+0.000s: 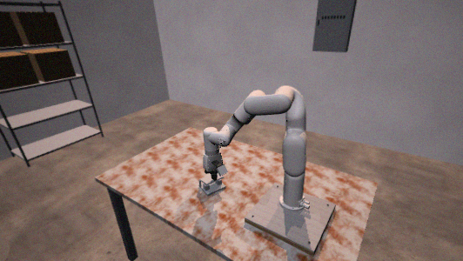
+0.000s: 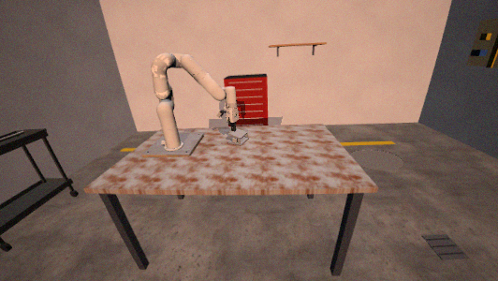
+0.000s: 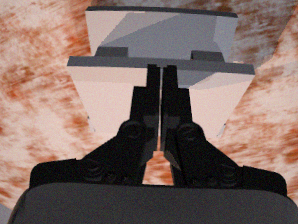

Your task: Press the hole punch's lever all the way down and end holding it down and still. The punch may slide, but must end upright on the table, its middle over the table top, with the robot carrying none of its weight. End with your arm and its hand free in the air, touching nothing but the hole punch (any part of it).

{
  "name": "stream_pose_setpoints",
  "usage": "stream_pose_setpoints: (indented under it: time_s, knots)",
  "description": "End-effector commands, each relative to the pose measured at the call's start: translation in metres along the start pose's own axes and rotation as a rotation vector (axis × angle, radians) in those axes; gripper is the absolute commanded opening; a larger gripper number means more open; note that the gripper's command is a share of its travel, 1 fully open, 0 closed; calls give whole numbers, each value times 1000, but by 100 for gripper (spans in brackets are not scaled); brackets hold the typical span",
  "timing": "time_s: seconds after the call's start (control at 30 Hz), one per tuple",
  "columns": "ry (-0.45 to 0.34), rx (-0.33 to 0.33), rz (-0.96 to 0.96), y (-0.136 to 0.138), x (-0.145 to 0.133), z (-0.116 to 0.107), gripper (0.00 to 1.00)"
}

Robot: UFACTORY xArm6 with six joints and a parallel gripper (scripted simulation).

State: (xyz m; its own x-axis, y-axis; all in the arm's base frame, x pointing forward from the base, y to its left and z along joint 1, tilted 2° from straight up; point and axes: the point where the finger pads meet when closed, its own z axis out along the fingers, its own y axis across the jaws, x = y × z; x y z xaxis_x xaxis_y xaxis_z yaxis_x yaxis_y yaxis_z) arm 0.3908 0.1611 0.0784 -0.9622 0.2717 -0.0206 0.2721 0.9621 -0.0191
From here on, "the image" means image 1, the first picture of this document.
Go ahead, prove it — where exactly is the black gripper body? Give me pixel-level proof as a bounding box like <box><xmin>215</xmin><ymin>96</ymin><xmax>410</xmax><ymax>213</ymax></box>
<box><xmin>203</xmin><ymin>151</ymin><xmax>223</xmax><ymax>172</ymax></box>

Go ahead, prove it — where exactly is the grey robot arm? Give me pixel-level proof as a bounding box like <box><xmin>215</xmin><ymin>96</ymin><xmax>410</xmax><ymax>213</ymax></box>
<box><xmin>203</xmin><ymin>86</ymin><xmax>310</xmax><ymax>211</ymax></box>

